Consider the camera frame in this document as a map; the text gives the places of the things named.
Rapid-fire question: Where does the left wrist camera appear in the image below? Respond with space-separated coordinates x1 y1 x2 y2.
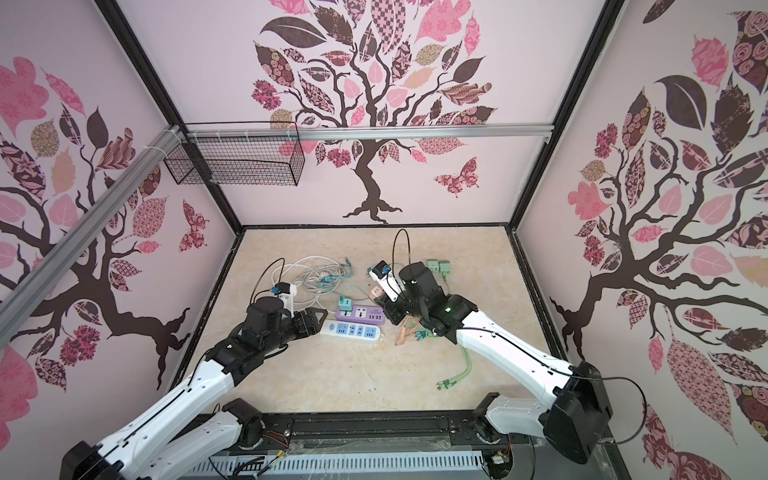
271 282 298 316

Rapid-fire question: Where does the white slotted cable duct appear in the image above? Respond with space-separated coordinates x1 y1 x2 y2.
176 451 486 479

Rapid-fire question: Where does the aluminium rail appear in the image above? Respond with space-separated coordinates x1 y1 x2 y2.
187 123 554 141
1 125 182 345

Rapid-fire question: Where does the pink charger cable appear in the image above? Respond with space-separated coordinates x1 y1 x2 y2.
393 317 421 348

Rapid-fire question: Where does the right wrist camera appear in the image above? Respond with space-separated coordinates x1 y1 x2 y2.
368 260 403 302

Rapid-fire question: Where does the white power strip cable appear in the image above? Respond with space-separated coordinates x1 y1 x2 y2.
271 255 350 329

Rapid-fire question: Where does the white blue power strip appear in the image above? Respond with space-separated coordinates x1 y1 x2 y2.
320 320 381 343

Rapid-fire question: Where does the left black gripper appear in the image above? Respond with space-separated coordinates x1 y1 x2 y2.
263 307 328 354

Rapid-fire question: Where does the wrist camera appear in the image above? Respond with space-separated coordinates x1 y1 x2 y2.
271 282 298 316
368 260 403 302

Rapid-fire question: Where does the black wire basket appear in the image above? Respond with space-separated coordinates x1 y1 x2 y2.
164 120 305 186

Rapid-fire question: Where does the back aluminium rail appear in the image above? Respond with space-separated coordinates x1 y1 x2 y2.
187 123 554 141

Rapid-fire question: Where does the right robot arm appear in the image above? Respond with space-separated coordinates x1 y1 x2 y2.
368 261 613 464

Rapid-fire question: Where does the purple power strip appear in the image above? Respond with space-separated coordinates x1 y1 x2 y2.
335 304 386 326

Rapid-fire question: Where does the left aluminium rail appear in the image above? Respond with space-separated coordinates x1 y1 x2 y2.
1 125 182 345

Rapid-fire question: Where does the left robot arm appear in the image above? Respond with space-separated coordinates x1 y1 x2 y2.
59 297 328 479

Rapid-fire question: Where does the green charger cable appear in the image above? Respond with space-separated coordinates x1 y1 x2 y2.
436 344 475 391

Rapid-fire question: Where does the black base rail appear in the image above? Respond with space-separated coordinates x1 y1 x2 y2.
187 410 630 479

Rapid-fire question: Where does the green charger plug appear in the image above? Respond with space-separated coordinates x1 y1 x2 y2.
426 259 440 273
438 260 452 278

